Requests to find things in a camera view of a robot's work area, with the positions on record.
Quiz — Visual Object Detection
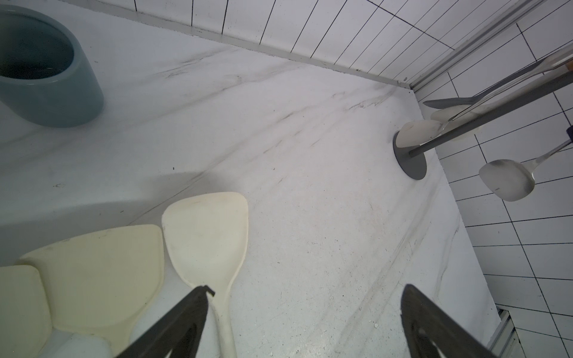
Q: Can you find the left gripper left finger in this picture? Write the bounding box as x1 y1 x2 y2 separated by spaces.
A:
119 286 215 358

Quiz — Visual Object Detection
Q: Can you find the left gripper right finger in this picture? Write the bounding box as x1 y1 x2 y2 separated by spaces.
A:
401 284 495 357

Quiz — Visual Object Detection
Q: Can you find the cream slotted turner green handle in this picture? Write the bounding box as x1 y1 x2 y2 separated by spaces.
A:
19 225 164 356

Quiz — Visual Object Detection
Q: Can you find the cream spoon wooden handle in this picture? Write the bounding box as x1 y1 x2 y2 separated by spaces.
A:
162 192 249 357

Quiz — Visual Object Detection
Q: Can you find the cream spatula green handle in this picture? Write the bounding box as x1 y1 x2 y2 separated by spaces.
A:
1 265 52 357

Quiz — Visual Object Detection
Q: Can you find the cream utensil dark wooden handle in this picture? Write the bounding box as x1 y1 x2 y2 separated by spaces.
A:
479 139 572 202

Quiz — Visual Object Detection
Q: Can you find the cream spatula light wooden handle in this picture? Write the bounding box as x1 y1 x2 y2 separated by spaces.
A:
395 57 573 149

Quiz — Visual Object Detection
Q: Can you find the dark grey utensil rack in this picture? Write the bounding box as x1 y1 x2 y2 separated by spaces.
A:
392 71 572 180

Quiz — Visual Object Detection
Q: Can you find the dark grey hanging spatula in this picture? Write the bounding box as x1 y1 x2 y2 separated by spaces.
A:
423 60 549 110

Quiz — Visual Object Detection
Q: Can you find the teal ceramic cup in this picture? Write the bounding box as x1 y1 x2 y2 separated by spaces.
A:
1 5 104 128

